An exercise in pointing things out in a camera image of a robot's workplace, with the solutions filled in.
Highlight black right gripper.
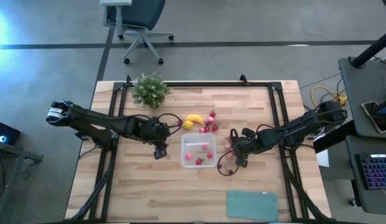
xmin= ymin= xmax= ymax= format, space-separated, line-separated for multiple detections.
xmin=226 ymin=126 xmax=259 ymax=158

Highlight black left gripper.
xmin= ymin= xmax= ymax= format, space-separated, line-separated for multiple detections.
xmin=137 ymin=115 xmax=183 ymax=146

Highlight yellow toy banana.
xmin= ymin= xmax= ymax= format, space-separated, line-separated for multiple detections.
xmin=185 ymin=114 xmax=204 ymax=125

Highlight clear plastic tupperware container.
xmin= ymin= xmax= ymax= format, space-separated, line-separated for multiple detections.
xmin=180 ymin=133 xmax=218 ymax=169

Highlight green plant in black pot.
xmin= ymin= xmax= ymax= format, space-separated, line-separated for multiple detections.
xmin=131 ymin=72 xmax=172 ymax=110

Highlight teal folded cloth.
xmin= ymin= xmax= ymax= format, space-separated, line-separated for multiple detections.
xmin=226 ymin=189 xmax=279 ymax=223

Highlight white paper sheet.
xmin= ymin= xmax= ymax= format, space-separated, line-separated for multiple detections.
xmin=315 ymin=148 xmax=331 ymax=169

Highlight dark office swivel chair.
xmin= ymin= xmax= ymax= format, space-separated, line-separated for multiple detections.
xmin=100 ymin=0 xmax=175 ymax=66

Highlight dark grey side desk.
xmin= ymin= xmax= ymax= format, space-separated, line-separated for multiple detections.
xmin=338 ymin=57 xmax=386 ymax=139
xmin=344 ymin=134 xmax=386 ymax=216

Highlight black tablet device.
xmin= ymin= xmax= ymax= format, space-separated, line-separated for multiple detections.
xmin=361 ymin=98 xmax=386 ymax=133

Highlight backlit computer keyboard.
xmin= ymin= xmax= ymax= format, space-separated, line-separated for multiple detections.
xmin=359 ymin=153 xmax=386 ymax=190

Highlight dark metal side stand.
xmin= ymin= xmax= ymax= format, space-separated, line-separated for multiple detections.
xmin=0 ymin=139 xmax=44 ymax=218

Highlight dark laptop computer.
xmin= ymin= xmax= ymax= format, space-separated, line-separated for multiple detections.
xmin=0 ymin=119 xmax=22 ymax=146

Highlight black metal pole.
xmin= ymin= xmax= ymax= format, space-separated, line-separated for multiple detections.
xmin=350 ymin=28 xmax=386 ymax=70

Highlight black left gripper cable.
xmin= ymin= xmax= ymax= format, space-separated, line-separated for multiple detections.
xmin=157 ymin=113 xmax=183 ymax=135

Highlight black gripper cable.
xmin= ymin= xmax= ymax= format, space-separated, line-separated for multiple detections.
xmin=157 ymin=113 xmax=183 ymax=135
xmin=216 ymin=148 xmax=244 ymax=177

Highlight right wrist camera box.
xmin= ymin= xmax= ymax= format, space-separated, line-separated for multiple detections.
xmin=236 ymin=154 xmax=249 ymax=169

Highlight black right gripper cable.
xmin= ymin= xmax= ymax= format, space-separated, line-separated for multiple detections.
xmin=216 ymin=148 xmax=244 ymax=177

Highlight black aluminium table frame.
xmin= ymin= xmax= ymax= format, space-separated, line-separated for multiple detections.
xmin=64 ymin=73 xmax=338 ymax=223

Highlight yellow power cable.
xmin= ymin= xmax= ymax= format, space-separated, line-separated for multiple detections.
xmin=310 ymin=85 xmax=348 ymax=108

